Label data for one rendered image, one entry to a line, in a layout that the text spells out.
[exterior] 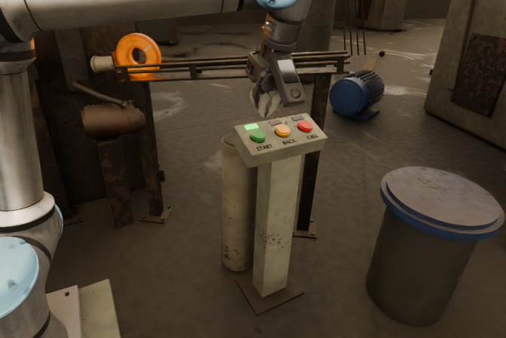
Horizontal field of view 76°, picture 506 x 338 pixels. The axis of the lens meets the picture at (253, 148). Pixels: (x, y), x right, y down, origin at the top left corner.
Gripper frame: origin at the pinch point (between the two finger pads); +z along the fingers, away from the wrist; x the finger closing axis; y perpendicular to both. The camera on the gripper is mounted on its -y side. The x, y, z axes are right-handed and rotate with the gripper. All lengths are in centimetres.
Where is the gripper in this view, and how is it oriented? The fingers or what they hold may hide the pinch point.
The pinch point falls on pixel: (263, 117)
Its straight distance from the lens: 79.2
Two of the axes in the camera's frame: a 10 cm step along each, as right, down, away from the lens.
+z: -1.9, 6.9, 7.0
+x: -8.8, 2.0, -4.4
